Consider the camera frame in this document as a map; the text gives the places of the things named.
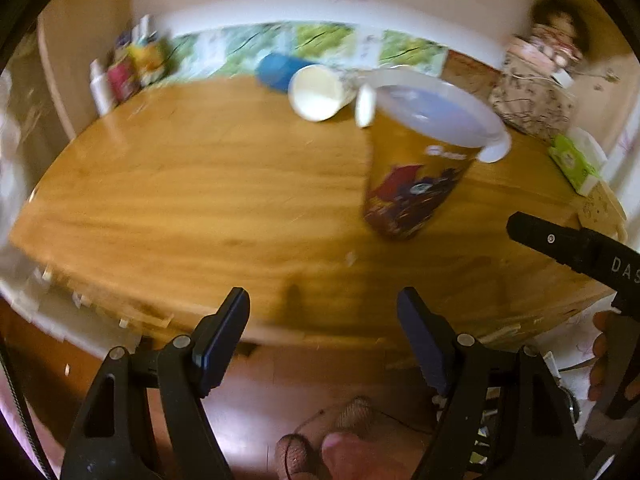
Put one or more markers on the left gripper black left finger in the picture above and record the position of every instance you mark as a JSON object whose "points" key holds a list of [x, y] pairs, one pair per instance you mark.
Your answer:
{"points": [[112, 436]]}

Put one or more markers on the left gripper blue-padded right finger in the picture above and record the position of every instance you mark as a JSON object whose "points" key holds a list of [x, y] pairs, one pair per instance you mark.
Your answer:
{"points": [[504, 416]]}

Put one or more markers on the dark printed paper cup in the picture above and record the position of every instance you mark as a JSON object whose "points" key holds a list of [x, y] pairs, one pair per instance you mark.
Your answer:
{"points": [[425, 135]]}

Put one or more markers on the brown sleeved paper cup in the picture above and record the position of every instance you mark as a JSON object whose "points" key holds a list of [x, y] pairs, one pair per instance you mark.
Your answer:
{"points": [[365, 106]]}

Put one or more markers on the grey checkered paper cup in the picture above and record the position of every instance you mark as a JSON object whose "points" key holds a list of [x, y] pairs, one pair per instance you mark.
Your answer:
{"points": [[317, 93]]}

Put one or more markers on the blue plastic cup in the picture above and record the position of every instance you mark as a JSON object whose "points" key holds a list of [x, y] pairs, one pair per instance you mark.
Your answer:
{"points": [[276, 70]]}

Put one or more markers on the person's right hand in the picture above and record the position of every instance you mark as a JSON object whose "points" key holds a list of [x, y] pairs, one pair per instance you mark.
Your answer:
{"points": [[601, 321]]}

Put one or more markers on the green tissue box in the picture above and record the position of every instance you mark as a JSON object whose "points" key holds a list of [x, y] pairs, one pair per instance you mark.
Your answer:
{"points": [[580, 158]]}

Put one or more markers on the printed canvas tote bag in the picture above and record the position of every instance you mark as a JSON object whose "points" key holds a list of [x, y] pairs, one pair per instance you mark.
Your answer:
{"points": [[527, 97]]}

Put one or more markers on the brown-haired doll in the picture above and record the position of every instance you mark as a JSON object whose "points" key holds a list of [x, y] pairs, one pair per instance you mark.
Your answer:
{"points": [[559, 36]]}

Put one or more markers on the white squeeze bottle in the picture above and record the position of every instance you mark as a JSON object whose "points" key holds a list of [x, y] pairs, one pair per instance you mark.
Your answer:
{"points": [[101, 89]]}

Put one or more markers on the red snack can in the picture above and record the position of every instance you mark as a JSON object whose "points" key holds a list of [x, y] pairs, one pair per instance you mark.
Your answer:
{"points": [[123, 80]]}

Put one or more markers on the green fruit poster strip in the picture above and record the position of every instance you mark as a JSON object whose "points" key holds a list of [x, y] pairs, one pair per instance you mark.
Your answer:
{"points": [[237, 50]]}

